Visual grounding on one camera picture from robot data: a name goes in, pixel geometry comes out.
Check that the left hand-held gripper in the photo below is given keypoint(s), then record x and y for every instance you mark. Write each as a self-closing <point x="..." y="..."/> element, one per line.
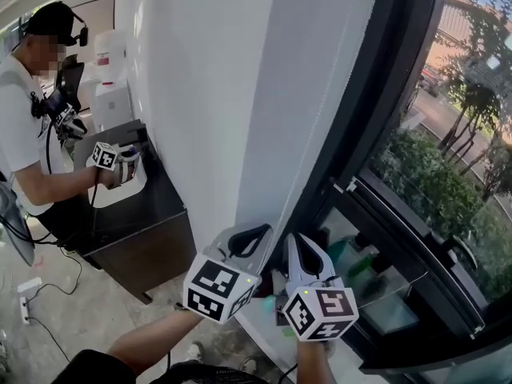
<point x="208" y="290"/>

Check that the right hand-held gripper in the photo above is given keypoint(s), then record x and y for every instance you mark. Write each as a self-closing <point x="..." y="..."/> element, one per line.
<point x="320" y="314"/>

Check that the white roller blind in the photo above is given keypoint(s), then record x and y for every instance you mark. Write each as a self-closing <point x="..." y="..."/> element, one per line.
<point x="316" y="74"/>

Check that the person's right forearm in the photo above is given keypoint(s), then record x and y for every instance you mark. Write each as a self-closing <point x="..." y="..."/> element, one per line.
<point x="314" y="364"/>

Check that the person's left forearm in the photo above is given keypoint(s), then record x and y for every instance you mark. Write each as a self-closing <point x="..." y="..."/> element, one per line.
<point x="156" y="338"/>

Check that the black framed window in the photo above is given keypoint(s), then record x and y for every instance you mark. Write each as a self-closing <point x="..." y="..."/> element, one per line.
<point x="400" y="94"/>

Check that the person's grey shoe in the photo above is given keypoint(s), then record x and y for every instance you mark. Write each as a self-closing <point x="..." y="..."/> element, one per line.
<point x="194" y="350"/>
<point x="248" y="364"/>

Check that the black cabinet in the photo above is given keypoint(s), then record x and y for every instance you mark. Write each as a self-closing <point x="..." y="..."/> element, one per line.
<point x="132" y="230"/>

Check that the white tray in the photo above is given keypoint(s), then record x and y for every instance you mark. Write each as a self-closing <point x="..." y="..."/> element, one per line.
<point x="124" y="192"/>

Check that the green hedge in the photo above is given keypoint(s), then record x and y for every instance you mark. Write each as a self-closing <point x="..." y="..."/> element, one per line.
<point x="424" y="174"/>

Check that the person's black clothing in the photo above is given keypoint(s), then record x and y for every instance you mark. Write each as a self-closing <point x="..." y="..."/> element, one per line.
<point x="100" y="368"/>

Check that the white water dispenser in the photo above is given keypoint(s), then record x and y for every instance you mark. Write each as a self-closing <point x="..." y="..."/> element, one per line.
<point x="110" y="94"/>

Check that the white flat block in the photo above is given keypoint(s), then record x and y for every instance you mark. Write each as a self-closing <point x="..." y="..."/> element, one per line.
<point x="30" y="284"/>

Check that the white power strip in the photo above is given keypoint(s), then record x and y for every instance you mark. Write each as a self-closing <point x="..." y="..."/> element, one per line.
<point x="24" y="309"/>

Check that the green tree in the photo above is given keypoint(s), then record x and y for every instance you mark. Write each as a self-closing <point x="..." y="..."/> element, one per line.
<point x="480" y="94"/>

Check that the black office chair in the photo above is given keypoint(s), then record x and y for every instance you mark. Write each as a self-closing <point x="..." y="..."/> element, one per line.
<point x="72" y="78"/>

